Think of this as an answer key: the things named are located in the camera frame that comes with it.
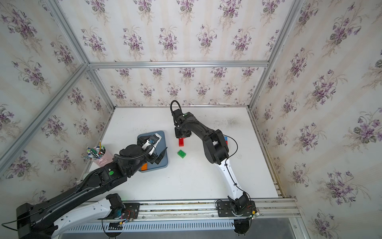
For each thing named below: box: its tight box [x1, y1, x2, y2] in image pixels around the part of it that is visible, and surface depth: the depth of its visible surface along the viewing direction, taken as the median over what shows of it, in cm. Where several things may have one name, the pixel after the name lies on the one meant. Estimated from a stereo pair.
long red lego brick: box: [178, 137, 185, 147], surface depth 100 cm
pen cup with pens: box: [87, 139, 113, 167], surface depth 84 cm
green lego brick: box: [177, 149, 187, 159], surface depth 95 cm
